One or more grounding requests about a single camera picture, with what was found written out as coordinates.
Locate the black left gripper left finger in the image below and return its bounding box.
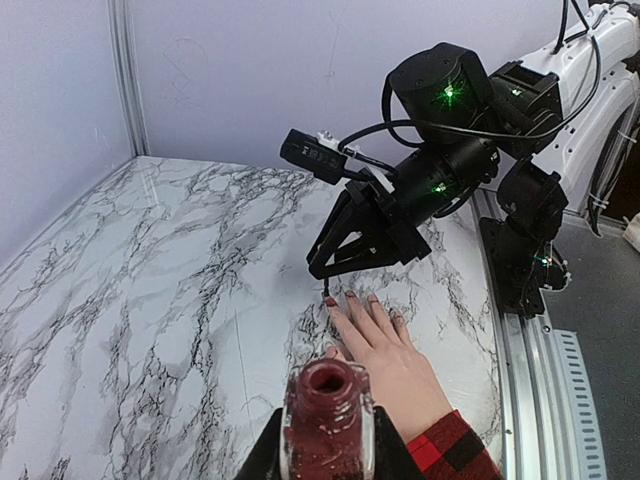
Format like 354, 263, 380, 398
234, 409, 283, 480

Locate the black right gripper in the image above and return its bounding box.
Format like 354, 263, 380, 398
308, 181, 432, 279

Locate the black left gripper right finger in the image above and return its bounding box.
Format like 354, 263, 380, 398
373, 406, 424, 480

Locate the red glitter nail polish bottle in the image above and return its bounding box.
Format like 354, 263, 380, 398
279, 358, 375, 479

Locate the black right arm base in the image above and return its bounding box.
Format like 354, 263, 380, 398
479, 161, 569, 319

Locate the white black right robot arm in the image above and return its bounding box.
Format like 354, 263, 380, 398
280, 1, 639, 279

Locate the red black plaid sleeve forearm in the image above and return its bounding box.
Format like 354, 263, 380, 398
407, 410, 503, 480

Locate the person's bare hand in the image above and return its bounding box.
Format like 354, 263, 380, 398
325, 291, 453, 442

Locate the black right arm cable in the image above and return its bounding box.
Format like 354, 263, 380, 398
339, 0, 604, 161

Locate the aluminium right rear frame post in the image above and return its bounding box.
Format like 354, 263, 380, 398
107, 0, 151, 157

